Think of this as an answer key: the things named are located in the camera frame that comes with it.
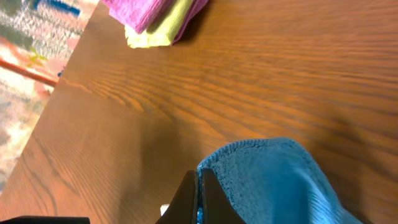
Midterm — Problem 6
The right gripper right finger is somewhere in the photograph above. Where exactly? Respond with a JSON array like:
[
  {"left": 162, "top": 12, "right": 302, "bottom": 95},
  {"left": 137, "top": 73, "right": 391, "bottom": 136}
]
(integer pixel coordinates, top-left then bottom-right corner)
[{"left": 201, "top": 169, "right": 245, "bottom": 224}]

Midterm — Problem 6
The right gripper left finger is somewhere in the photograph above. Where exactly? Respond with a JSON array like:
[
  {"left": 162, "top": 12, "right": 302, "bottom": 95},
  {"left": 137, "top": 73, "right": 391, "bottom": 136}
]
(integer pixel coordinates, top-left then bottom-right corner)
[{"left": 156, "top": 170, "right": 198, "bottom": 224}]

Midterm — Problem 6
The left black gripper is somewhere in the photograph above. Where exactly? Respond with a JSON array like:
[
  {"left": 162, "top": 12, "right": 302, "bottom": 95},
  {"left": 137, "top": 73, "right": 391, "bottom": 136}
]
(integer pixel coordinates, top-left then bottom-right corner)
[{"left": 1, "top": 216, "right": 90, "bottom": 224}]

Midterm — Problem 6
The blue microfiber cloth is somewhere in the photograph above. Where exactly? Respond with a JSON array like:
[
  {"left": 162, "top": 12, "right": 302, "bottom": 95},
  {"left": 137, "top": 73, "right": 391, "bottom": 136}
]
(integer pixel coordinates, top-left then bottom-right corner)
[{"left": 197, "top": 138, "right": 359, "bottom": 223}]

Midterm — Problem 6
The light green folded cloth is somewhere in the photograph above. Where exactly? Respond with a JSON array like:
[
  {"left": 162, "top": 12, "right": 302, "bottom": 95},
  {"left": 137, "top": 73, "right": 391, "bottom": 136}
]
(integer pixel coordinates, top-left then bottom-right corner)
[{"left": 125, "top": 0, "right": 195, "bottom": 49}]

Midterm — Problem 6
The purple folded cloth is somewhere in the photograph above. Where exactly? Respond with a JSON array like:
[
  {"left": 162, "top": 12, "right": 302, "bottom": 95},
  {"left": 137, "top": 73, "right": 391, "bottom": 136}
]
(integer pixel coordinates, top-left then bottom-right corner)
[{"left": 103, "top": 0, "right": 208, "bottom": 45}]

